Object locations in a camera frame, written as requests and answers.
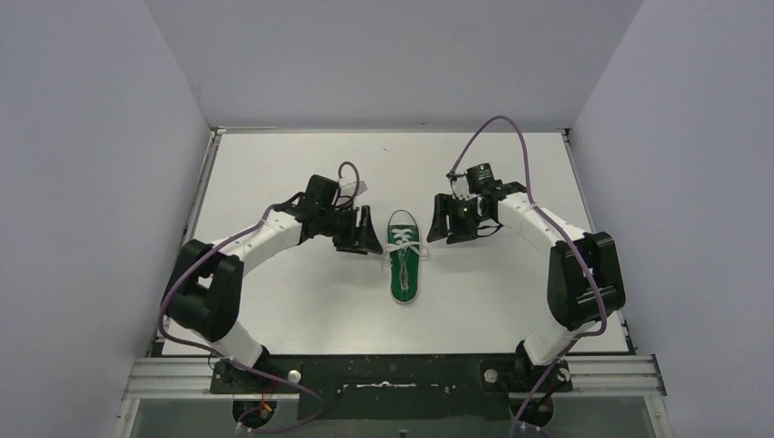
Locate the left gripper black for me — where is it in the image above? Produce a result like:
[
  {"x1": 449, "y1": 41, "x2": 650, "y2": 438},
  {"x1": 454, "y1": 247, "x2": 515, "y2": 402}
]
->
[{"x1": 319, "y1": 205, "x2": 382, "y2": 256}]

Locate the green canvas sneaker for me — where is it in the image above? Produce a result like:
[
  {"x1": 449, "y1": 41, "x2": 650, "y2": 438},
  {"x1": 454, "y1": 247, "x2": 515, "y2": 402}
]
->
[{"x1": 385, "y1": 209, "x2": 425, "y2": 305}]

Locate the white shoelace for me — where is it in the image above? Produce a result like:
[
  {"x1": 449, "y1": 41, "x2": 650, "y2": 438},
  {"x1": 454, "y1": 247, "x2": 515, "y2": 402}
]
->
[{"x1": 384, "y1": 224, "x2": 430, "y2": 274}]

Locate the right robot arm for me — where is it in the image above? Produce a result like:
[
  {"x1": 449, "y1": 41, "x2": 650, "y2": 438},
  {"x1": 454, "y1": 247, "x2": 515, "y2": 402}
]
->
[{"x1": 427, "y1": 163, "x2": 626, "y2": 390}]

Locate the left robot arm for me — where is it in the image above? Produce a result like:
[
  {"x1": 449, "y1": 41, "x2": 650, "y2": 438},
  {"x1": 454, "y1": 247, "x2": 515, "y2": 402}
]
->
[{"x1": 159, "y1": 174, "x2": 383, "y2": 391}]

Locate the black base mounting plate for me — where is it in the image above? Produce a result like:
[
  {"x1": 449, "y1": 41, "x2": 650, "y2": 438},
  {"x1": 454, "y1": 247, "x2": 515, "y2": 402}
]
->
[{"x1": 210, "y1": 353, "x2": 573, "y2": 421}]

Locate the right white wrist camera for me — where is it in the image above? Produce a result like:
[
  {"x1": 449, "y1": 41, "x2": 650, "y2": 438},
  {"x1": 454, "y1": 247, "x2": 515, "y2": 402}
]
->
[{"x1": 446, "y1": 172, "x2": 476, "y2": 201}]

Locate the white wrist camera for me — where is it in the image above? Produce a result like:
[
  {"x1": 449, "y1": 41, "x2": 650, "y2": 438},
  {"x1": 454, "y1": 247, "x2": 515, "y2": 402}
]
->
[
  {"x1": 339, "y1": 181, "x2": 368, "y2": 201},
  {"x1": 446, "y1": 172, "x2": 476, "y2": 201}
]

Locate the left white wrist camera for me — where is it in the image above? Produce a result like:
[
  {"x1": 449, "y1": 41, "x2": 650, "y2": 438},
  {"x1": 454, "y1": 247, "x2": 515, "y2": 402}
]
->
[{"x1": 339, "y1": 181, "x2": 368, "y2": 201}]

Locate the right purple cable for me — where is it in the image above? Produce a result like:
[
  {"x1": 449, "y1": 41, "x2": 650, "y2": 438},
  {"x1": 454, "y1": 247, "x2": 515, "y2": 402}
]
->
[{"x1": 448, "y1": 115, "x2": 609, "y2": 438}]

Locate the aluminium front rail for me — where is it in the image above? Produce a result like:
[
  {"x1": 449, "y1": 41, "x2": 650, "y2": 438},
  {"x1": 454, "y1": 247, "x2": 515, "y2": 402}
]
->
[{"x1": 120, "y1": 355, "x2": 666, "y2": 402}]

